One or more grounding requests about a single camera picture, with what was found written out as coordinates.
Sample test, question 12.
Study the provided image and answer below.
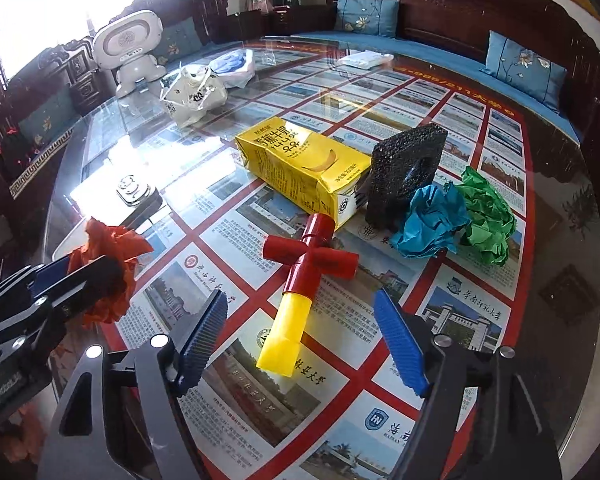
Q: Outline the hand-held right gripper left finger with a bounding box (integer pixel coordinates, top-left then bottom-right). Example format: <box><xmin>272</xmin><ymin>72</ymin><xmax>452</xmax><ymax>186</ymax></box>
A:
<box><xmin>37</xmin><ymin>289</ymin><xmax>229</xmax><ymax>480</ymax></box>

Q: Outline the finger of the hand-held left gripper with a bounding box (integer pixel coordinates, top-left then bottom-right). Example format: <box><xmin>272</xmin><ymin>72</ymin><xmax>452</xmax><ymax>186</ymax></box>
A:
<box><xmin>0</xmin><ymin>255</ymin><xmax>74</xmax><ymax>321</ymax></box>
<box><xmin>0</xmin><ymin>256</ymin><xmax>126</xmax><ymax>361</ymax></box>

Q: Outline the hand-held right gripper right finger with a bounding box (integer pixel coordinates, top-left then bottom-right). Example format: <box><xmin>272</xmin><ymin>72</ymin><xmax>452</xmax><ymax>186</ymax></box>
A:
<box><xmin>373</xmin><ymin>287</ymin><xmax>563</xmax><ymax>480</ymax></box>

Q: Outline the orange paper ball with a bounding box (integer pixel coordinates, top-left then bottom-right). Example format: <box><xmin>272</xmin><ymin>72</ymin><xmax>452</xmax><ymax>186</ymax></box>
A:
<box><xmin>67</xmin><ymin>217</ymin><xmax>155</xmax><ymax>325</ymax></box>

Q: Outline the red and yellow toy pipe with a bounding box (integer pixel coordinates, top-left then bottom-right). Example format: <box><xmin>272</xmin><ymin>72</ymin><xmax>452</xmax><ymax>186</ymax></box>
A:
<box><xmin>256</xmin><ymin>212</ymin><xmax>361</xmax><ymax>376</ymax></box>

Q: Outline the teal paper ball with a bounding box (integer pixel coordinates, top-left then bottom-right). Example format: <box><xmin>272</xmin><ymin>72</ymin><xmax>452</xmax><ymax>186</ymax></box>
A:
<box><xmin>391</xmin><ymin>182</ymin><xmax>471</xmax><ymax>260</ymax></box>

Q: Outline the teal embroidered chair cushion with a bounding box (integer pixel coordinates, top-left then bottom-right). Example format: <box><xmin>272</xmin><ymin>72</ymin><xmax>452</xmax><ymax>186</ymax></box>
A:
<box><xmin>152</xmin><ymin>16</ymin><xmax>203</xmax><ymax>66</ymax></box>
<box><xmin>17</xmin><ymin>92</ymin><xmax>76</xmax><ymax>148</ymax></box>

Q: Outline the green paper ball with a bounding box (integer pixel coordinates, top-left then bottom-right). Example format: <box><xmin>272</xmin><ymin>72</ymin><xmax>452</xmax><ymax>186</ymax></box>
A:
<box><xmin>452</xmin><ymin>166</ymin><xmax>518</xmax><ymax>267</ymax></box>

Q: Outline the black foam block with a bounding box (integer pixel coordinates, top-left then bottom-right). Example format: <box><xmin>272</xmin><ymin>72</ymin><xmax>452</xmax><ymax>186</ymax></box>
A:
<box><xmin>364</xmin><ymin>122</ymin><xmax>449</xmax><ymax>228</ymax></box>

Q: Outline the carved wooden armchair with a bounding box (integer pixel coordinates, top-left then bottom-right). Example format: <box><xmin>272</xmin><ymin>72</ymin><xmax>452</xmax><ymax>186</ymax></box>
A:
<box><xmin>152</xmin><ymin>0</ymin><xmax>261</xmax><ymax>61</ymax></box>
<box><xmin>0</xmin><ymin>35</ymin><xmax>101</xmax><ymax>211</ymax></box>

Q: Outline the white printed plastic bag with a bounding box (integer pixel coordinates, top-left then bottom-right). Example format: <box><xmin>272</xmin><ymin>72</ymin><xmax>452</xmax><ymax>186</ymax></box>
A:
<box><xmin>160</xmin><ymin>62</ymin><xmax>228</xmax><ymax>128</ymax></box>

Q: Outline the yellow milk carton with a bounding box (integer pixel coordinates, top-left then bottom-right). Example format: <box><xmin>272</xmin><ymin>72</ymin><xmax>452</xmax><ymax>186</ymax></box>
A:
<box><xmin>235</xmin><ymin>116</ymin><xmax>372</xmax><ymax>233</ymax></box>

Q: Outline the white toy robot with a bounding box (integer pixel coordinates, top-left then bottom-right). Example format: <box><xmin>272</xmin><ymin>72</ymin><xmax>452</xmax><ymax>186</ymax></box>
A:
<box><xmin>91</xmin><ymin>10</ymin><xmax>170</xmax><ymax>98</ymax></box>

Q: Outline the white bag with blue contents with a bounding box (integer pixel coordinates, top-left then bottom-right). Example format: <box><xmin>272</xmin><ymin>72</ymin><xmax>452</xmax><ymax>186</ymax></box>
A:
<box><xmin>209</xmin><ymin>49</ymin><xmax>257</xmax><ymax>88</ymax></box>

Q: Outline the large window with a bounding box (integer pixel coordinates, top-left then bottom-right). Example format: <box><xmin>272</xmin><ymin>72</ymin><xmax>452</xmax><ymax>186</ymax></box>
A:
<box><xmin>0</xmin><ymin>0</ymin><xmax>188</xmax><ymax>76</ymax></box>

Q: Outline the white tissue pack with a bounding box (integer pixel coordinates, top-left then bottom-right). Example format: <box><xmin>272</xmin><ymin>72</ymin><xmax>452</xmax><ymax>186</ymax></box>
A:
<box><xmin>337</xmin><ymin>50</ymin><xmax>393</xmax><ymax>68</ymax></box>

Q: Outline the blue sofa seat pad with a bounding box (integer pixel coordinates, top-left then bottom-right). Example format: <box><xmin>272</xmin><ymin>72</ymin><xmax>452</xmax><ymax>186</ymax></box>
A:
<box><xmin>290</xmin><ymin>30</ymin><xmax>581</xmax><ymax>143</ymax></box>

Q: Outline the blue embroidered cushion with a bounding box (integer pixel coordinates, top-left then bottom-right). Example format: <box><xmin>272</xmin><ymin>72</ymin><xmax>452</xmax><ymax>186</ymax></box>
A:
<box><xmin>334</xmin><ymin>0</ymin><xmax>401</xmax><ymax>40</ymax></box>
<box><xmin>480</xmin><ymin>30</ymin><xmax>568</xmax><ymax>113</ymax></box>

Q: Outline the dark wooden side table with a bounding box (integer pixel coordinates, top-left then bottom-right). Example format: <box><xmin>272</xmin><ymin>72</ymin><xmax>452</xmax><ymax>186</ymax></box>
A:
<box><xmin>230</xmin><ymin>4</ymin><xmax>336</xmax><ymax>43</ymax></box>

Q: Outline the dark wooden sofa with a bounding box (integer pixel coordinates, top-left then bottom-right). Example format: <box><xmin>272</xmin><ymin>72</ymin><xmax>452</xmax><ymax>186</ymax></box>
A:
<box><xmin>260</xmin><ymin>0</ymin><xmax>600</xmax><ymax>126</ymax></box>

